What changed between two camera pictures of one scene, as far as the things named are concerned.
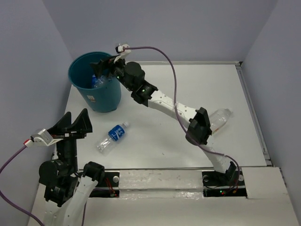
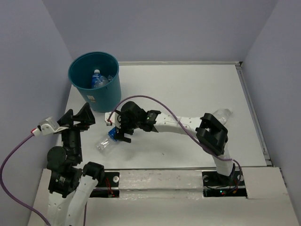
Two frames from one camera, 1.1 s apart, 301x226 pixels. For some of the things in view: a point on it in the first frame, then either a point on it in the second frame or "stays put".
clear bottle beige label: [218, 118] stays put
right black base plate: [219, 184] stays put
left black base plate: [108, 187] stays put
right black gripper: [99, 67] -> [121, 135]
